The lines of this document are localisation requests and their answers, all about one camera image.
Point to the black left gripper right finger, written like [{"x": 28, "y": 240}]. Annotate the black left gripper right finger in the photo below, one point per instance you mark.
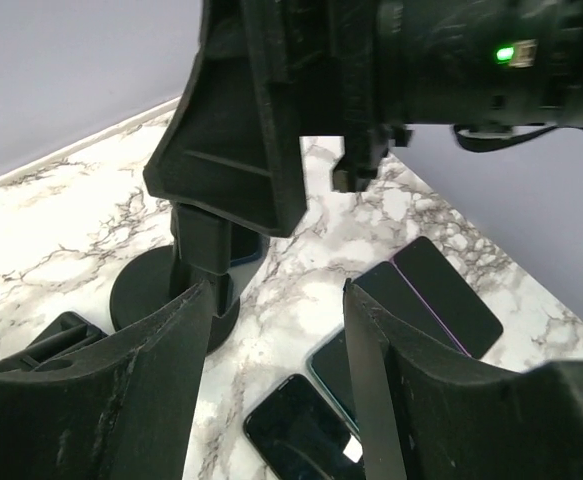
[{"x": 426, "y": 411}]

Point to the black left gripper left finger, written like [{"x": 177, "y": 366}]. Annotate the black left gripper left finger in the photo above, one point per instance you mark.
[{"x": 120, "y": 408}]

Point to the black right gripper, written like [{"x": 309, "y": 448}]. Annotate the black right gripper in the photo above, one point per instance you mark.
[{"x": 498, "y": 73}]

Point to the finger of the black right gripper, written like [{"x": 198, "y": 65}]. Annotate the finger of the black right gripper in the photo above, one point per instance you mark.
[{"x": 232, "y": 146}]

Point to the purple phone with dark screen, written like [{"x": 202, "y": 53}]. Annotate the purple phone with dark screen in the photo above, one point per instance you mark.
[{"x": 466, "y": 320}]

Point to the teal phone with dark screen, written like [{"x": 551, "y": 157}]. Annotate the teal phone with dark screen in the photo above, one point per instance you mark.
[{"x": 329, "y": 365}]

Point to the black phone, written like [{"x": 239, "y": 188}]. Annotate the black phone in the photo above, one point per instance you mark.
[{"x": 299, "y": 435}]

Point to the black clamp stand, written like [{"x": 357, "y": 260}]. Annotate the black clamp stand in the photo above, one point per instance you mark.
[{"x": 205, "y": 248}]

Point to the blue phone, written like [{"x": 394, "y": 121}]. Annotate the blue phone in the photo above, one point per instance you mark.
[{"x": 387, "y": 286}]

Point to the black wedge phone stand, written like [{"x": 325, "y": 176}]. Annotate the black wedge phone stand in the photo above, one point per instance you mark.
[{"x": 69, "y": 332}]

